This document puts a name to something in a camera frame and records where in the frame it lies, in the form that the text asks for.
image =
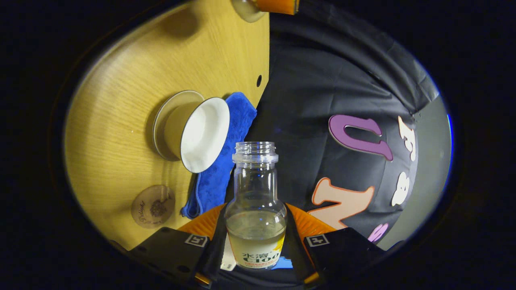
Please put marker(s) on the blue towel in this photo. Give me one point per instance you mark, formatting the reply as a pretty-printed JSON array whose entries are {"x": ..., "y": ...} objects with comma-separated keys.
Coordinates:
[{"x": 225, "y": 169}]

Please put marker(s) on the clear water bottle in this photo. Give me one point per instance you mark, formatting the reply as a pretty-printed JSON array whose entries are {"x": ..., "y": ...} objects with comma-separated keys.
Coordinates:
[{"x": 256, "y": 237}]

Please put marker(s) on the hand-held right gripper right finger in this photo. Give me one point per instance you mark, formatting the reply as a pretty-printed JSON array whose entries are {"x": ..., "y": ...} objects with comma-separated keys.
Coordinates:
[{"x": 296, "y": 249}]

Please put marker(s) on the round wooden coaster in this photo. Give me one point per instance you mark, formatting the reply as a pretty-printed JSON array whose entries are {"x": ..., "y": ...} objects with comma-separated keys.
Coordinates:
[{"x": 153, "y": 207}]

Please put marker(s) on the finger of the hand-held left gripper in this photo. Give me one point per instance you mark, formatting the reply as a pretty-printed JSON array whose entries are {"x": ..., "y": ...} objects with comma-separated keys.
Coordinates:
[{"x": 278, "y": 6}]

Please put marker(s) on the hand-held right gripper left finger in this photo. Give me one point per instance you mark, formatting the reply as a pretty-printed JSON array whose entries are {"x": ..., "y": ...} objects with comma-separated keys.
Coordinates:
[{"x": 211, "y": 249}]

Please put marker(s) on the black backdrop cloth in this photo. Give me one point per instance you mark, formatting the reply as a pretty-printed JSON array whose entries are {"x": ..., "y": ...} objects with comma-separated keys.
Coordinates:
[{"x": 322, "y": 80}]

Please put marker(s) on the cream teacup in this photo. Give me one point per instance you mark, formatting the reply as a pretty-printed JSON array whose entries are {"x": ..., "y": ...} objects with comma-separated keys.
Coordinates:
[{"x": 201, "y": 137}]

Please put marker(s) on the cream saucer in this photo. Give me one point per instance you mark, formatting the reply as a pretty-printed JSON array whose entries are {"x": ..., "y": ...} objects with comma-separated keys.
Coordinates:
[{"x": 159, "y": 129}]

